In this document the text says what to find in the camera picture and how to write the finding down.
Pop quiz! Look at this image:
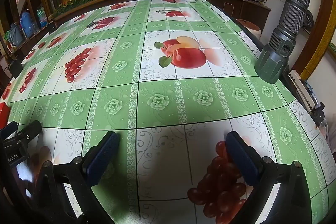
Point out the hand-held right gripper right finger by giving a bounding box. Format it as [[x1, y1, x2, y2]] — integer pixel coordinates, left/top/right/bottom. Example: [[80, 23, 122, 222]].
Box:
[[226, 131, 315, 224]]

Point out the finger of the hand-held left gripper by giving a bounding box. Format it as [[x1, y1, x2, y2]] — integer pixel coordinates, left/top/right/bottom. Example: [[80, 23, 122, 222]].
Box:
[[16, 120, 42, 142], [0, 121, 18, 136]]

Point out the large green label water bottle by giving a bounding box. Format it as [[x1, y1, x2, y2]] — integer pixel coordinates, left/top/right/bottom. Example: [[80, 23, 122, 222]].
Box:
[[37, 6, 49, 29]]

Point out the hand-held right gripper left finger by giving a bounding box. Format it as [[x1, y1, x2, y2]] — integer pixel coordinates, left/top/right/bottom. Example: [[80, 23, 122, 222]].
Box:
[[25, 131, 121, 224]]

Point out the grey metal flashlight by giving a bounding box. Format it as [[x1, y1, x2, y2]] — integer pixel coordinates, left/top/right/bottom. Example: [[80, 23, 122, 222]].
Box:
[[255, 0, 311, 84]]

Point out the grey blue thermos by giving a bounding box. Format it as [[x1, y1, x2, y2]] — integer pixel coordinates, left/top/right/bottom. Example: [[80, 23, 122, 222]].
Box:
[[8, 23, 24, 46]]

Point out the red cardboard box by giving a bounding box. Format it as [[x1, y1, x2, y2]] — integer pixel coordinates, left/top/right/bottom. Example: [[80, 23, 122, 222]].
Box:
[[0, 102, 10, 128]]

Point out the round brown topped container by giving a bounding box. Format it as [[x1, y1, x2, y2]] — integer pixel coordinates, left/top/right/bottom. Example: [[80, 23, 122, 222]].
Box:
[[236, 19, 261, 38]]

